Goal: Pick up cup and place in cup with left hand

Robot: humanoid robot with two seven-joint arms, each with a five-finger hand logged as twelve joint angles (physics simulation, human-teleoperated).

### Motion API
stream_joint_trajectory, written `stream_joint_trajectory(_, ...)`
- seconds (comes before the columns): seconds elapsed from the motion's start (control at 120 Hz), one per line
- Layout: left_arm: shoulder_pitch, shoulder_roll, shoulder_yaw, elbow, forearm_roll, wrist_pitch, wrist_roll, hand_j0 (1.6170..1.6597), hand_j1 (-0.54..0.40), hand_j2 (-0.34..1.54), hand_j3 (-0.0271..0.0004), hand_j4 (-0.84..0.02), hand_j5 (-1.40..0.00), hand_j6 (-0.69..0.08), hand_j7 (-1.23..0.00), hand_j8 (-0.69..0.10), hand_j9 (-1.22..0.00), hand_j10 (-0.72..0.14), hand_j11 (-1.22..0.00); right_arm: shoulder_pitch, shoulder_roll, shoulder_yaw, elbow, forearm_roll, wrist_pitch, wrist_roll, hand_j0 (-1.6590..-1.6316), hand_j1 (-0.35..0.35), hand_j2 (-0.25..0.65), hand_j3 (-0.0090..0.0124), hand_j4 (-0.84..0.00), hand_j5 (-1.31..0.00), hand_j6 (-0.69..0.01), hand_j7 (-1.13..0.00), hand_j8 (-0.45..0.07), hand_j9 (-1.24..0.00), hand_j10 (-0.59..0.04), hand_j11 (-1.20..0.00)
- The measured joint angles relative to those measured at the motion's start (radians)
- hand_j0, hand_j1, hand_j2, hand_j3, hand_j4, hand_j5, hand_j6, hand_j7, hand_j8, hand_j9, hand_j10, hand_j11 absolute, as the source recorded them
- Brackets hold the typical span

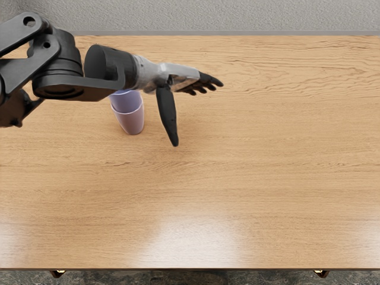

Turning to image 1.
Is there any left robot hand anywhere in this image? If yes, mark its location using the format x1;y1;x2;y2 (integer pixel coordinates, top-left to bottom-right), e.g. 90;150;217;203
132;54;224;148

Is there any lavender blue cup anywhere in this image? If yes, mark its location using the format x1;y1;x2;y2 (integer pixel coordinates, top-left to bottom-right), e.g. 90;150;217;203
107;88;143;115

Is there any pale pink cup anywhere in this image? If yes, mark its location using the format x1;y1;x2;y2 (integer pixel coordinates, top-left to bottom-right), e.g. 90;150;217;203
110;101;145;136

